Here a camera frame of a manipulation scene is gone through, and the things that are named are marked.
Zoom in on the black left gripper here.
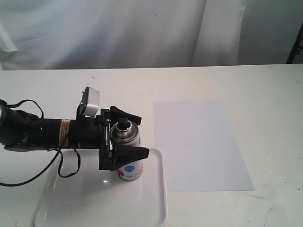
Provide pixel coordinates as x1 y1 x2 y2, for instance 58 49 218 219
95 106 150 171

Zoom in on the white dotted spray paint can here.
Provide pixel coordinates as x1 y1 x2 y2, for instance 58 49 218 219
110 117 143 182

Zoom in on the left robot arm silver black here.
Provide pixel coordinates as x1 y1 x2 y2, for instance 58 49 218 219
0 100 149 171

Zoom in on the white plastic tray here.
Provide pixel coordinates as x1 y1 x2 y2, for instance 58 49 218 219
34 148 168 227

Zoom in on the white paper sheet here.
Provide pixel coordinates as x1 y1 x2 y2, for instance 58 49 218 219
154 100 254 192

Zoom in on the white backdrop curtain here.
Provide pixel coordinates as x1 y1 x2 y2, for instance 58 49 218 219
0 0 303 70

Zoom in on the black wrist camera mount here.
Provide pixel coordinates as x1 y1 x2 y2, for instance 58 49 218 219
76 87 100 118

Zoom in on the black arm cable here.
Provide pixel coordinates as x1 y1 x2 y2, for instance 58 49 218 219
0 99 82 187

